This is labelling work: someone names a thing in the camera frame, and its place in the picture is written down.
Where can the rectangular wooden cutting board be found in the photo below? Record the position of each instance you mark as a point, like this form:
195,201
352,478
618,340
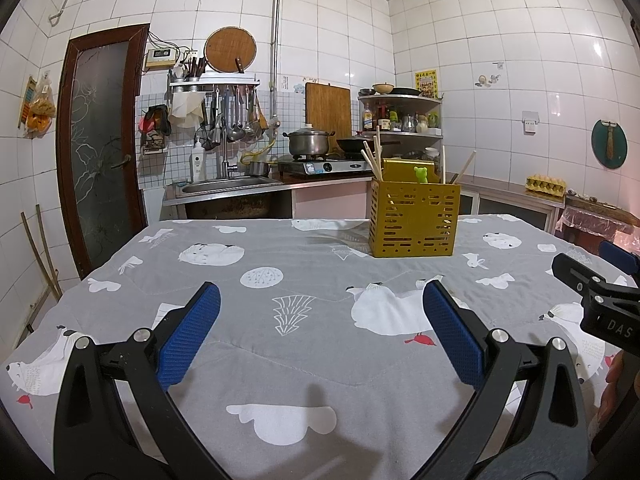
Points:
327,107

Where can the white soap bottle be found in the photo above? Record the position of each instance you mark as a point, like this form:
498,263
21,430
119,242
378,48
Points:
198,165

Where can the steel kitchen sink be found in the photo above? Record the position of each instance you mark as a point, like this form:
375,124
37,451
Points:
230,186

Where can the grey wall pipe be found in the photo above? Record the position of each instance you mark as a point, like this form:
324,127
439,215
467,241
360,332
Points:
274,35

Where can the small cabinet with plastic cover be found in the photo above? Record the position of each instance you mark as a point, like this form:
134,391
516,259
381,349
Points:
580,220

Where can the yellow slotted utensil holder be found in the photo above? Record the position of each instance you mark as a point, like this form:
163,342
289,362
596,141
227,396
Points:
415,225

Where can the small steel saucepan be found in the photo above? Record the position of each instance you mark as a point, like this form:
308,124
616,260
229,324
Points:
257,170

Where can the round green wall board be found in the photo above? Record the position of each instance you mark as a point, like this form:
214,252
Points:
600,150

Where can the green frog figure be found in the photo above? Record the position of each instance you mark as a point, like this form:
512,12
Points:
421,175

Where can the kitchen counter with cabinets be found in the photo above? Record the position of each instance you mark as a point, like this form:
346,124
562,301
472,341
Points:
325,200

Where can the brown hanging brush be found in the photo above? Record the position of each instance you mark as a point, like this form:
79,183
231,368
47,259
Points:
610,142

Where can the thin wooden stick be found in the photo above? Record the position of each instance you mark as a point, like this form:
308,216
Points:
39,260
49,250

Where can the round wooden pot lid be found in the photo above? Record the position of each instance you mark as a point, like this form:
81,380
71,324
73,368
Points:
227,47

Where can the beige wall control box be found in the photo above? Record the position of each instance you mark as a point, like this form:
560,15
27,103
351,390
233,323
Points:
160,59

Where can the steel corner shelf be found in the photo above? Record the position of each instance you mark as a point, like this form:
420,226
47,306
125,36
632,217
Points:
400,99

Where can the rack cutlery holder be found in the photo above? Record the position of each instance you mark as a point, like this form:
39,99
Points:
192,72

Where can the single wooden chopstick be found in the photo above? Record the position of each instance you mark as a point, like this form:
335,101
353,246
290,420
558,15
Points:
464,166
443,165

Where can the black frying pan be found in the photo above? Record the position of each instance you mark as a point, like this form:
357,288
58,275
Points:
406,92

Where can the wall hook ornaments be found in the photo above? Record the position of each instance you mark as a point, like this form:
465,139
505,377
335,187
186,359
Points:
482,80

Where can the chrome faucet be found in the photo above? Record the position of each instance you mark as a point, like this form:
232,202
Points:
226,162

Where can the yellow wall poster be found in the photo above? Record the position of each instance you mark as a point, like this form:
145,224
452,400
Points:
426,82

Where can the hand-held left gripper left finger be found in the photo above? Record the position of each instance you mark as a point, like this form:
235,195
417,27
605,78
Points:
192,332

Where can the steel pot with lid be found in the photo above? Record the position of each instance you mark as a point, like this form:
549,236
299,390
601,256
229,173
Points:
307,144

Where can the steel wall rack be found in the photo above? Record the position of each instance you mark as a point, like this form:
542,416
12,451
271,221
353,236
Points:
220,85

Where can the hanging plastic bag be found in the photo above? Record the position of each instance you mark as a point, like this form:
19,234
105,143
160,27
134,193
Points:
39,110

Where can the black wok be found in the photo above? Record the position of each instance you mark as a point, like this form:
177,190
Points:
352,144

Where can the yellow egg tray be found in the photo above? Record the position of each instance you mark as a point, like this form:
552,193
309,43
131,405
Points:
545,185

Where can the glass jar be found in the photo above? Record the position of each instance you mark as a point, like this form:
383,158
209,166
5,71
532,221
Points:
432,152

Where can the bunch of wooden chopsticks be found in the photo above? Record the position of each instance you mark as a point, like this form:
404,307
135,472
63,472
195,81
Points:
379,157

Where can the beige ceramic bowl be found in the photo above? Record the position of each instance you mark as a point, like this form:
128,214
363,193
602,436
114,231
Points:
382,89

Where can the steel gas stove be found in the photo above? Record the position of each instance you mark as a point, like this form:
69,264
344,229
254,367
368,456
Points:
320,166

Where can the grey printed tablecloth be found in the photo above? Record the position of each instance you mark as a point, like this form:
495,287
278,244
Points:
310,360

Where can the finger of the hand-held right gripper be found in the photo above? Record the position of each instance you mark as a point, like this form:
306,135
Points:
575,272
622,259

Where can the white hanging cloth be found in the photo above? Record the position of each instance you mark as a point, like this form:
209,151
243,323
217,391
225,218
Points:
185,110

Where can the row of condiment bottles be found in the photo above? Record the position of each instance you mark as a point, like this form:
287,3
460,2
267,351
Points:
382,119

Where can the row of hanging kitchen utensils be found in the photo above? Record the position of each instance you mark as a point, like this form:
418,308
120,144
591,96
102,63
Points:
235,132

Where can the brown door with frosted glass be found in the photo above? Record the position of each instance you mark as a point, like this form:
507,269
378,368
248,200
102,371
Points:
100,160

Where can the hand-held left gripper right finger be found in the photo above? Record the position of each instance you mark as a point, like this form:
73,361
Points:
455,340

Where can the person's right hand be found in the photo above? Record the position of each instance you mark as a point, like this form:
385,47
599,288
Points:
612,382

